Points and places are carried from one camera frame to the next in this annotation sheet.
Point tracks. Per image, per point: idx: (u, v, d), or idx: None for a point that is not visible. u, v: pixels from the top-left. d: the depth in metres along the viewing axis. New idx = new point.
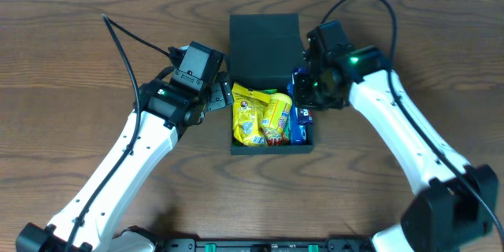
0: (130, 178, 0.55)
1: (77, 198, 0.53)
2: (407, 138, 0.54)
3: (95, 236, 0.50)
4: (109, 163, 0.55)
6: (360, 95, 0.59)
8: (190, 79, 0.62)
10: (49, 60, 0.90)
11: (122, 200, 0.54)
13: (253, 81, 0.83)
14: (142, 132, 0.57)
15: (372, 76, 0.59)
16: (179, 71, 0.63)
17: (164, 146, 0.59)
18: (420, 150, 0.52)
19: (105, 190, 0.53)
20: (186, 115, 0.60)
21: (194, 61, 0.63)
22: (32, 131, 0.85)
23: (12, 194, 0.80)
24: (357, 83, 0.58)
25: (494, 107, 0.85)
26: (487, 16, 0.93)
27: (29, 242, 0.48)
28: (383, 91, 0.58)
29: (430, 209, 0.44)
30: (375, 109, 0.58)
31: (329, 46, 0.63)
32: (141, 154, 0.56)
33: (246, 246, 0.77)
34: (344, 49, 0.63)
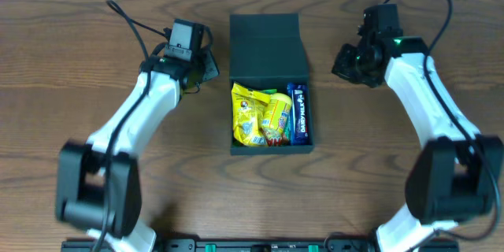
0: (150, 112, 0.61)
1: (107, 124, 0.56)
2: (428, 105, 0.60)
3: (130, 142, 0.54)
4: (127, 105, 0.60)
6: (393, 67, 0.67)
8: (181, 51, 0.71)
10: (48, 60, 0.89)
11: (143, 132, 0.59)
13: (253, 81, 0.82)
14: (153, 83, 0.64)
15: (409, 54, 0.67)
16: (169, 45, 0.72)
17: (171, 95, 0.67)
18: (435, 112, 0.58)
19: (131, 118, 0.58)
20: (184, 77, 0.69)
21: (181, 35, 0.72)
22: (32, 131, 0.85)
23: (12, 194, 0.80)
24: (395, 58, 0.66)
25: (494, 107, 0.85)
26: (487, 16, 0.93)
27: (72, 157, 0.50)
28: (417, 66, 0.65)
29: (432, 157, 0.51)
30: (405, 79, 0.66)
31: (381, 26, 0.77)
32: (154, 97, 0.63)
33: (246, 246, 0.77)
34: (393, 32, 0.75)
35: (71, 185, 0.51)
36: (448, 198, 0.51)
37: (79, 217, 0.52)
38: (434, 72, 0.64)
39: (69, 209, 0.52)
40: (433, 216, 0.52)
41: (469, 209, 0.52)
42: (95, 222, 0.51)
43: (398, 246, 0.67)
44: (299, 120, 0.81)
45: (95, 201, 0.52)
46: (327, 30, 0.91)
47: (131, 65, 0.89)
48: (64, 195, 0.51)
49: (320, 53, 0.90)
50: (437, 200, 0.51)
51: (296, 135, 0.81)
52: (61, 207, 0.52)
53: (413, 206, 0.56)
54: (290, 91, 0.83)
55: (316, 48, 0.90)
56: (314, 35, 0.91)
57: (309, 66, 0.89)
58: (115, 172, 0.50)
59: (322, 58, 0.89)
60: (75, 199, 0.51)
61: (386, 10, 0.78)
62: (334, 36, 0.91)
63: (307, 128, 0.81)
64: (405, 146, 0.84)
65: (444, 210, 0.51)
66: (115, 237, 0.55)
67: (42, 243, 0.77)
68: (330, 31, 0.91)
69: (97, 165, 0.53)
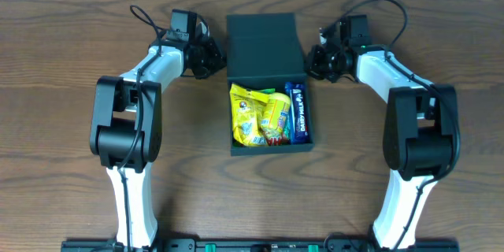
0: (165, 67, 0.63)
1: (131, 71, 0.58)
2: (389, 77, 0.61)
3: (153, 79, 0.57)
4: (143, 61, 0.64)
6: (360, 62, 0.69)
8: (180, 35, 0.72)
10: (49, 59, 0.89)
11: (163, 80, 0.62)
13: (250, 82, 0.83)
14: (165, 50, 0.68)
15: (372, 51, 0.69)
16: (168, 31, 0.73)
17: (179, 61, 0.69)
18: (395, 77, 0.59)
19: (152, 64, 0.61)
20: (186, 54, 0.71)
21: (179, 20, 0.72)
22: (32, 131, 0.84)
23: (12, 194, 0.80)
24: (361, 54, 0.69)
25: (494, 107, 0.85)
26: (487, 16, 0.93)
27: (108, 86, 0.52)
28: (380, 55, 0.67)
29: (395, 101, 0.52)
30: (369, 68, 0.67)
31: (353, 33, 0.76)
32: (168, 57, 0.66)
33: (246, 246, 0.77)
34: (365, 42, 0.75)
35: (105, 111, 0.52)
36: (416, 142, 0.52)
37: (111, 146, 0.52)
38: (393, 55, 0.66)
39: (102, 137, 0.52)
40: (409, 164, 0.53)
41: (439, 153, 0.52)
42: (125, 147, 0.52)
43: (394, 233, 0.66)
44: (298, 120, 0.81)
45: (126, 130, 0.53)
46: None
47: (131, 65, 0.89)
48: (98, 122, 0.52)
49: None
50: (408, 145, 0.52)
51: (295, 135, 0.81)
52: (94, 135, 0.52)
53: (390, 162, 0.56)
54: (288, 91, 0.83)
55: None
56: (314, 35, 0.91)
57: None
58: (144, 94, 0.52)
59: None
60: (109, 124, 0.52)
61: (359, 20, 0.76)
62: None
63: (306, 127, 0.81)
64: None
65: (416, 155, 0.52)
66: (139, 168, 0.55)
67: (42, 243, 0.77)
68: None
69: (127, 98, 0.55)
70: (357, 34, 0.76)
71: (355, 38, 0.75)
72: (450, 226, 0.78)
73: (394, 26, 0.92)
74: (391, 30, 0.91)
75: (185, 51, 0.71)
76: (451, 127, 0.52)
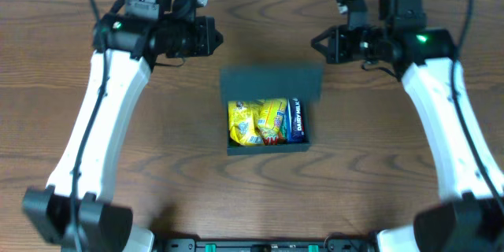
0: (111, 110, 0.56)
1: (68, 152, 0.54)
2: (454, 142, 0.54)
3: (98, 172, 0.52)
4: (87, 109, 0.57)
6: (416, 75, 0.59)
8: (146, 7, 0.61)
10: (49, 59, 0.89)
11: (114, 137, 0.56)
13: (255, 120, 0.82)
14: (110, 71, 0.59)
15: (431, 61, 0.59)
16: (130, 1, 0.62)
17: (137, 81, 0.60)
18: (463, 155, 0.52)
19: (93, 135, 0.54)
20: (149, 41, 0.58)
21: None
22: (31, 131, 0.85)
23: (12, 194, 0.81)
24: (418, 66, 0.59)
25: (494, 106, 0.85)
26: (487, 16, 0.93)
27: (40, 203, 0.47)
28: (443, 83, 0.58)
29: (456, 218, 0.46)
30: (427, 95, 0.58)
31: (402, 10, 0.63)
32: (115, 95, 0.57)
33: (246, 246, 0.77)
34: (415, 21, 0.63)
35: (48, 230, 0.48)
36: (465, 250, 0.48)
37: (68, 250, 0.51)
38: (461, 97, 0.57)
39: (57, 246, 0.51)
40: None
41: None
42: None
43: None
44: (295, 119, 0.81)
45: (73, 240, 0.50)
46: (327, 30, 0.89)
47: None
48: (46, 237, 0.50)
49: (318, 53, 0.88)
50: None
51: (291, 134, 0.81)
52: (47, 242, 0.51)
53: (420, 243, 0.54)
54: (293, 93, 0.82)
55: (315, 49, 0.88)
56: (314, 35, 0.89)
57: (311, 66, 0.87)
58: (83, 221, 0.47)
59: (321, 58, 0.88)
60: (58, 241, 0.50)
61: None
62: None
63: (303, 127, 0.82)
64: (405, 145, 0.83)
65: None
66: None
67: (42, 243, 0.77)
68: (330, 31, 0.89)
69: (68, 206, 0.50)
70: (405, 12, 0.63)
71: (403, 17, 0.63)
72: None
73: None
74: None
75: (150, 35, 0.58)
76: None
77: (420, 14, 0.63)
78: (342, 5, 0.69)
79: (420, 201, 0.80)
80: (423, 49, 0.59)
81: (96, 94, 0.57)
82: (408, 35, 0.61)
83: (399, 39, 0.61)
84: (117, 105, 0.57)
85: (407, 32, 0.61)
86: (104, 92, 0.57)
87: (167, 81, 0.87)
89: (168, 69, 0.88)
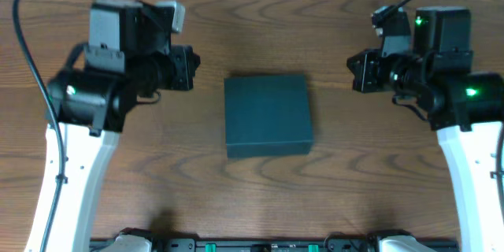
0: (72, 198, 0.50)
1: (30, 247, 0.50)
2: (487, 224, 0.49)
3: None
4: (46, 197, 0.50)
6: (462, 142, 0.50)
8: (109, 55, 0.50)
10: (49, 60, 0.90)
11: (79, 226, 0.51)
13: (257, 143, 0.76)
14: (68, 152, 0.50)
15: (479, 125, 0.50)
16: (90, 48, 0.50)
17: (101, 160, 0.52)
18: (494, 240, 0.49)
19: (53, 233, 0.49)
20: (114, 105, 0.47)
21: (101, 30, 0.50)
22: (31, 132, 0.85)
23: (14, 194, 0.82)
24: (463, 128, 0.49)
25: None
26: (495, 14, 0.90)
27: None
28: (489, 155, 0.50)
29: None
30: (464, 167, 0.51)
31: (444, 47, 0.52)
32: (75, 182, 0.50)
33: (246, 246, 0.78)
34: (458, 61, 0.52)
35: None
36: None
37: None
38: None
39: None
40: None
41: None
42: None
43: None
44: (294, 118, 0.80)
45: None
46: (328, 30, 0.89)
47: None
48: None
49: (318, 53, 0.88)
50: None
51: None
52: None
53: None
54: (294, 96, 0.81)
55: (315, 49, 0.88)
56: (314, 35, 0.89)
57: (311, 66, 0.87)
58: None
59: (322, 58, 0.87)
60: None
61: (453, 26, 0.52)
62: (335, 36, 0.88)
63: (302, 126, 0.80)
64: (407, 145, 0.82)
65: None
66: None
67: None
68: (331, 31, 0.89)
69: None
70: (447, 49, 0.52)
71: (445, 57, 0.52)
72: (448, 226, 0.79)
73: None
74: None
75: (113, 97, 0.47)
76: None
77: (465, 52, 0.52)
78: (379, 27, 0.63)
79: (419, 201, 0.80)
80: (468, 102, 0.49)
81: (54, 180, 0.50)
82: (458, 87, 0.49)
83: (441, 87, 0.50)
84: (79, 193, 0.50)
85: (448, 76, 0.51)
86: (63, 179, 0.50)
87: None
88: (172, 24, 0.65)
89: None
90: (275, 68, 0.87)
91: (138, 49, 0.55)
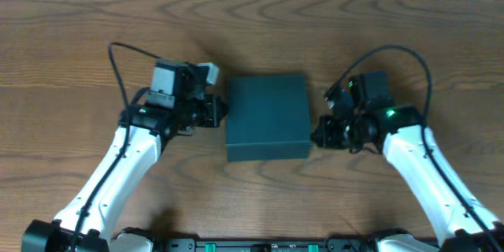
0: (124, 173, 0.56)
1: (79, 196, 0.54)
2: (437, 192, 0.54)
3: (100, 224, 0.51)
4: (103, 166, 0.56)
6: (389, 141, 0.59)
8: (164, 98, 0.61)
10: (48, 59, 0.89)
11: (120, 196, 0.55)
13: (264, 141, 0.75)
14: (131, 139, 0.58)
15: (405, 128, 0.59)
16: (151, 91, 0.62)
17: (152, 153, 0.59)
18: (448, 201, 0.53)
19: (103, 188, 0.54)
20: (166, 129, 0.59)
21: (163, 81, 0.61)
22: (31, 132, 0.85)
23: (12, 194, 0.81)
24: (391, 133, 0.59)
25: (495, 108, 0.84)
26: (496, 14, 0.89)
27: (38, 239, 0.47)
28: (416, 142, 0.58)
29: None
30: (405, 158, 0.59)
31: (370, 94, 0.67)
32: (132, 159, 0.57)
33: (246, 246, 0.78)
34: (384, 101, 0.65)
35: None
36: None
37: None
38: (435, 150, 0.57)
39: None
40: None
41: None
42: None
43: None
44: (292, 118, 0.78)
45: None
46: (327, 30, 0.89)
47: (131, 64, 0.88)
48: None
49: (318, 53, 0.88)
50: None
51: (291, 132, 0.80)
52: None
53: None
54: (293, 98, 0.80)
55: (314, 49, 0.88)
56: (314, 35, 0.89)
57: (310, 66, 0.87)
58: None
59: (321, 58, 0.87)
60: None
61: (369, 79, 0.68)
62: (335, 36, 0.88)
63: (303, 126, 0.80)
64: None
65: None
66: None
67: None
68: (331, 31, 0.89)
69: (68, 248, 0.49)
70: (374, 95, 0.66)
71: (372, 100, 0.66)
72: None
73: (394, 27, 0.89)
74: (391, 31, 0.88)
75: (168, 124, 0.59)
76: None
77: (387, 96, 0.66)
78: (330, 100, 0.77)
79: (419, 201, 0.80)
80: (392, 119, 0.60)
81: (113, 157, 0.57)
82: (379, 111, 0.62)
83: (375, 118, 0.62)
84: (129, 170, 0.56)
85: (378, 109, 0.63)
86: (123, 153, 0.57)
87: None
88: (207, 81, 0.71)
89: None
90: (275, 68, 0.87)
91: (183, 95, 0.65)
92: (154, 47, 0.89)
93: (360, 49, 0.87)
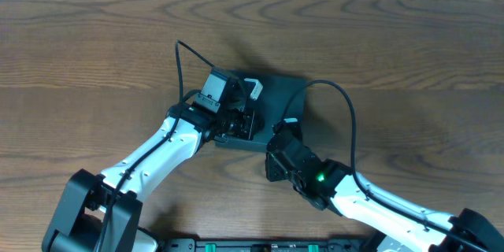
0: (167, 157, 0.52)
1: (124, 161, 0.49)
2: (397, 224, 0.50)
3: (139, 194, 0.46)
4: (148, 143, 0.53)
6: (335, 205, 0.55)
8: (210, 101, 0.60)
10: (48, 59, 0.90)
11: (158, 176, 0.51)
13: (257, 142, 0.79)
14: (179, 127, 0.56)
15: (341, 184, 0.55)
16: (201, 94, 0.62)
17: (192, 149, 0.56)
18: (407, 224, 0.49)
19: (146, 159, 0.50)
20: (206, 131, 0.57)
21: (214, 87, 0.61)
22: (32, 132, 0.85)
23: (12, 194, 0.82)
24: (334, 196, 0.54)
25: (494, 108, 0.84)
26: (496, 14, 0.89)
27: (80, 188, 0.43)
28: (354, 191, 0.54)
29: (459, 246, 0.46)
30: (357, 212, 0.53)
31: (295, 159, 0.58)
32: (176, 145, 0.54)
33: (246, 246, 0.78)
34: (310, 160, 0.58)
35: (71, 213, 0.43)
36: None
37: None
38: (372, 187, 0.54)
39: (57, 240, 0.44)
40: None
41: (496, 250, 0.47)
42: None
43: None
44: None
45: (88, 239, 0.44)
46: (327, 30, 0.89)
47: (131, 64, 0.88)
48: (57, 224, 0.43)
49: (318, 53, 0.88)
50: None
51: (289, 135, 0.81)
52: (49, 236, 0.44)
53: None
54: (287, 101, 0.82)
55: (314, 49, 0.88)
56: (314, 35, 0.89)
57: (310, 66, 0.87)
58: (113, 216, 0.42)
59: (321, 58, 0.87)
60: (68, 234, 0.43)
61: (290, 151, 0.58)
62: (335, 36, 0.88)
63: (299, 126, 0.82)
64: (405, 145, 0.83)
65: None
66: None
67: None
68: (330, 31, 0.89)
69: (104, 205, 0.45)
70: (300, 161, 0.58)
71: (302, 168, 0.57)
72: None
73: (394, 28, 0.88)
74: (391, 31, 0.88)
75: (209, 127, 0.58)
76: (492, 243, 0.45)
77: (310, 153, 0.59)
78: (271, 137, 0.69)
79: (419, 201, 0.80)
80: (327, 185, 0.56)
81: (160, 138, 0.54)
82: (312, 177, 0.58)
83: (312, 190, 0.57)
84: (171, 154, 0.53)
85: (311, 176, 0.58)
86: (168, 138, 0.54)
87: (167, 81, 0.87)
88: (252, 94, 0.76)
89: (168, 68, 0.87)
90: (275, 68, 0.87)
91: (227, 103, 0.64)
92: (154, 48, 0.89)
93: (360, 49, 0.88)
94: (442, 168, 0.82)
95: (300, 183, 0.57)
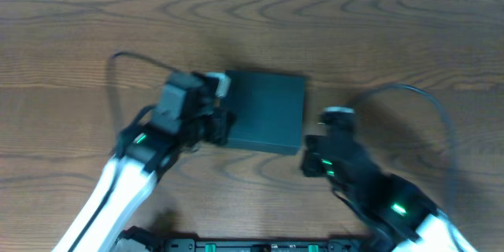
0: (114, 216, 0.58)
1: (78, 222, 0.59)
2: None
3: None
4: (93, 203, 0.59)
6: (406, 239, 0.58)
8: (168, 120, 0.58)
10: (48, 59, 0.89)
11: (111, 232, 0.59)
13: (258, 142, 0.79)
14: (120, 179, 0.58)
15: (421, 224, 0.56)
16: (157, 112, 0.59)
17: (144, 190, 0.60)
18: None
19: (91, 229, 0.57)
20: (163, 161, 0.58)
21: (169, 102, 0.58)
22: (32, 132, 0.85)
23: (12, 194, 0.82)
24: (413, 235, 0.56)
25: (494, 107, 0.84)
26: (496, 14, 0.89)
27: None
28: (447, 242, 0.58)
29: None
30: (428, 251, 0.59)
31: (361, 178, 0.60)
32: (119, 203, 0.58)
33: (246, 246, 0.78)
34: (379, 183, 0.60)
35: None
36: None
37: None
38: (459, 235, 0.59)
39: None
40: None
41: None
42: None
43: None
44: (287, 121, 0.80)
45: None
46: (327, 30, 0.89)
47: (131, 64, 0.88)
48: None
49: (318, 53, 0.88)
50: None
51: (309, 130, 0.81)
52: None
53: None
54: (290, 101, 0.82)
55: (314, 49, 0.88)
56: (314, 35, 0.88)
57: (310, 66, 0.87)
58: None
59: (322, 58, 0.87)
60: None
61: (355, 167, 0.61)
62: (334, 36, 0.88)
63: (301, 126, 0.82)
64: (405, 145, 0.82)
65: None
66: None
67: (45, 242, 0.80)
68: (330, 31, 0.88)
69: None
70: (366, 182, 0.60)
71: (368, 189, 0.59)
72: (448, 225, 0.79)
73: (394, 28, 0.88)
74: (391, 31, 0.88)
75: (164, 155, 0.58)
76: None
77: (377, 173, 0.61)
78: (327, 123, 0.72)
79: None
80: (407, 219, 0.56)
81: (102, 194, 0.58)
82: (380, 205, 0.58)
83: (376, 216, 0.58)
84: (116, 213, 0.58)
85: (381, 202, 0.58)
86: (109, 197, 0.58)
87: (167, 81, 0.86)
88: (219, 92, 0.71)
89: (168, 68, 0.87)
90: (275, 68, 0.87)
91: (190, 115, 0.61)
92: (154, 48, 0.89)
93: (360, 49, 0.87)
94: (442, 168, 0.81)
95: (365, 205, 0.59)
